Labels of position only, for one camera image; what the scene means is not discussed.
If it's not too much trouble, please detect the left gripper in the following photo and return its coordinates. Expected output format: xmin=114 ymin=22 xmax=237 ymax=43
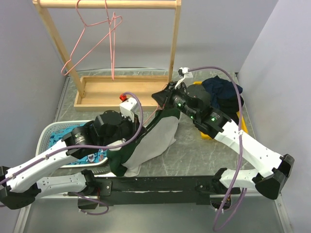
xmin=100 ymin=111 xmax=147 ymax=147

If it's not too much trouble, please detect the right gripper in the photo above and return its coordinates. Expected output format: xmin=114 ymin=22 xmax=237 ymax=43
xmin=151 ymin=82 xmax=199 ymax=121

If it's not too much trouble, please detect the pink wire hanger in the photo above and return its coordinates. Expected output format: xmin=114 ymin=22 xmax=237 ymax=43
xmin=60 ymin=0 xmax=123 ymax=76
xmin=143 ymin=105 xmax=162 ymax=126
xmin=105 ymin=1 xmax=117 ymax=81

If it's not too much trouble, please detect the green and white t shirt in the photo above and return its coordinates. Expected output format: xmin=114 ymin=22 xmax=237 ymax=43
xmin=106 ymin=108 xmax=181 ymax=177

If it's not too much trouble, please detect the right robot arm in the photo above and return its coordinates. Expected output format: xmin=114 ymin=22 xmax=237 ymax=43
xmin=152 ymin=81 xmax=294 ymax=200

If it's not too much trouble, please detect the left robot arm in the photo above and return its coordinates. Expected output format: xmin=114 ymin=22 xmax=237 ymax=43
xmin=0 ymin=110 xmax=142 ymax=210

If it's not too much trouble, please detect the navy blue garment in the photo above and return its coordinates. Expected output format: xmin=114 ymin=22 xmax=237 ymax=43
xmin=201 ymin=76 xmax=237 ymax=109

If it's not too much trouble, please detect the blue shark print cloth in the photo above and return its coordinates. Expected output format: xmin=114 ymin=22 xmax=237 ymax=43
xmin=48 ymin=124 xmax=107 ymax=168

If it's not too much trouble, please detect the black garment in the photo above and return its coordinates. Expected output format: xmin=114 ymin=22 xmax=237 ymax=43
xmin=217 ymin=96 xmax=239 ymax=125

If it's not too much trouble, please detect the wooden clothes rack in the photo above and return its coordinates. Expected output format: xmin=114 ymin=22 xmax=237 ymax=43
xmin=33 ymin=0 xmax=181 ymax=112

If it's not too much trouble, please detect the yellow plastic tray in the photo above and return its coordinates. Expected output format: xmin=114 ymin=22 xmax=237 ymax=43
xmin=193 ymin=81 xmax=249 ymax=140

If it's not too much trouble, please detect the white plastic basket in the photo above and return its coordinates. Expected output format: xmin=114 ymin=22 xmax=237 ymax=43
xmin=36 ymin=120 xmax=107 ymax=168

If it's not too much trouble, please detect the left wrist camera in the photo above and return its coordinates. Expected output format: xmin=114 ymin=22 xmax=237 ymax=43
xmin=119 ymin=94 xmax=138 ymax=122

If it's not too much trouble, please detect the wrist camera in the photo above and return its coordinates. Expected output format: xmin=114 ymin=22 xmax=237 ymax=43
xmin=174 ymin=67 xmax=193 ymax=89
xmin=119 ymin=94 xmax=138 ymax=122

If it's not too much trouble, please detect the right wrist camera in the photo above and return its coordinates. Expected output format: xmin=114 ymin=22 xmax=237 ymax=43
xmin=174 ymin=67 xmax=193 ymax=89

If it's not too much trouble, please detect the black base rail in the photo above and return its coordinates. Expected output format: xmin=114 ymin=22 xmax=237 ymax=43
xmin=67 ymin=174 xmax=241 ymax=211

